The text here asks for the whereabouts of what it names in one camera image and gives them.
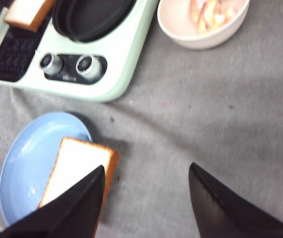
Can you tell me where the cream ribbed bowl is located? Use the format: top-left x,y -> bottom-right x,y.
157,0 -> 250,50

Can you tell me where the orange shrimp piece right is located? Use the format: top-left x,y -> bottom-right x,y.
214,0 -> 237,26

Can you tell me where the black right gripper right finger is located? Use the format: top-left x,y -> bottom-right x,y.
188,163 -> 283,238

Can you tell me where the left silver control knob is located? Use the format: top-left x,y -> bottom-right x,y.
39,53 -> 63,76

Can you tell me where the white bread slice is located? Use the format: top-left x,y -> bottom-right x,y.
38,137 -> 120,208
3,0 -> 56,32

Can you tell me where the blue round plate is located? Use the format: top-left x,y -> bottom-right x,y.
0,112 -> 92,225

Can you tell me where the right silver control knob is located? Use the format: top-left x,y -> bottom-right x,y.
75,55 -> 102,81

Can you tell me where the silver control knob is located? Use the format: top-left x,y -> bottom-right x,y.
75,55 -> 102,81
39,53 -> 63,76

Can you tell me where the mint green breakfast maker base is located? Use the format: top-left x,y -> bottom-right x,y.
0,0 -> 158,102

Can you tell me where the orange shrimp piece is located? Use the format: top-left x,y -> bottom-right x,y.
189,0 -> 220,35
214,0 -> 237,26

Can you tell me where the orange shrimp piece left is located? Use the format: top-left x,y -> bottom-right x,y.
189,0 -> 220,35

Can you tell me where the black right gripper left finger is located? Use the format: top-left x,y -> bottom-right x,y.
0,166 -> 105,238

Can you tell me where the black frying pan green handle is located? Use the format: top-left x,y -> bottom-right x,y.
52,0 -> 136,42

